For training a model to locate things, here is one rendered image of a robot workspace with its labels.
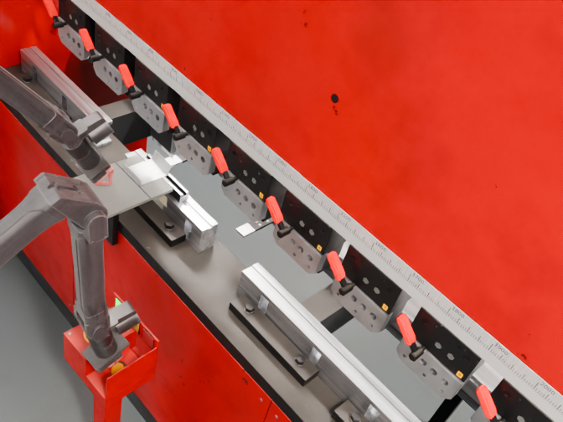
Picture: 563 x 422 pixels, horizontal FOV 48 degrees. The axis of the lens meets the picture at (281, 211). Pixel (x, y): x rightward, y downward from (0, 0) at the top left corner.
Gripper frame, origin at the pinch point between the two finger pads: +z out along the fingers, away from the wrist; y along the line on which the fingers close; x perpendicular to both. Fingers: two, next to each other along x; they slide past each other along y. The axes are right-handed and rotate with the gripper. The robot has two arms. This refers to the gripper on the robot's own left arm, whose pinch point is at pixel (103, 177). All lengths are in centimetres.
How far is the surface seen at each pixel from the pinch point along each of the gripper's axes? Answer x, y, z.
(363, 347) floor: -36, -56, 139
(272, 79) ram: -39, -40, -39
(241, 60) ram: -38, -30, -38
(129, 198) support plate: -1.2, -8.0, 4.5
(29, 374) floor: 69, 14, 80
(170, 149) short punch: -19.0, -6.6, 1.2
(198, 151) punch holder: -21.8, -21.5, -10.8
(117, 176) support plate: -3.3, 1.6, 5.8
